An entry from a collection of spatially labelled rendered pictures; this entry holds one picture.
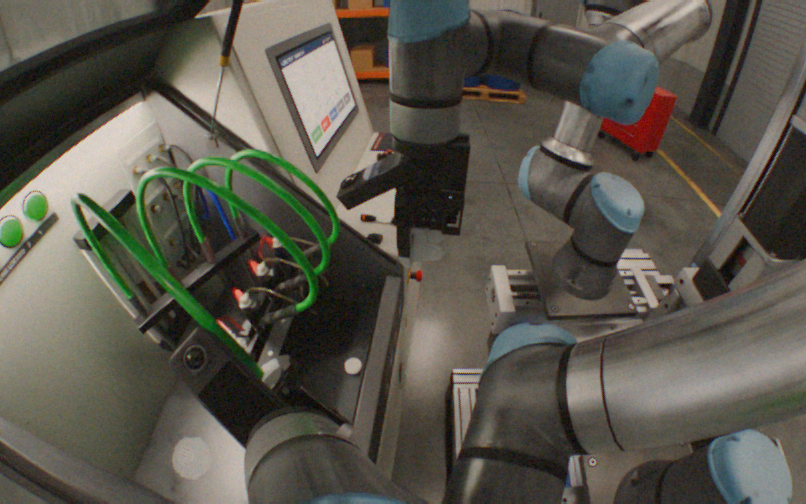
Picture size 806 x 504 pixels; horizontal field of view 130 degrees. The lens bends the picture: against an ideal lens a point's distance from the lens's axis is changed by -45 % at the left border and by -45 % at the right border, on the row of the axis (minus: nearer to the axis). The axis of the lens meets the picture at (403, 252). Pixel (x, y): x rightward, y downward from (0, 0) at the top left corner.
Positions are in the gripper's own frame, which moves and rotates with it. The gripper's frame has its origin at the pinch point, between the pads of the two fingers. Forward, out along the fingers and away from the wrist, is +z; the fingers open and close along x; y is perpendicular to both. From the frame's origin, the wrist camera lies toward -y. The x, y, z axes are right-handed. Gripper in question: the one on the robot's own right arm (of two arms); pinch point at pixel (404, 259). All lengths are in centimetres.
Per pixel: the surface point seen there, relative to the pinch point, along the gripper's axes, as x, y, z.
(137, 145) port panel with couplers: 11, -57, -14
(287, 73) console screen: 42, -34, -17
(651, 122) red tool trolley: 308, 233, 66
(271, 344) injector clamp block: -6.0, -26.4, 22.3
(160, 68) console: 23, -55, -26
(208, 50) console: 23, -41, -28
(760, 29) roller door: 507, 533, -102
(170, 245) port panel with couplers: 7, -56, 11
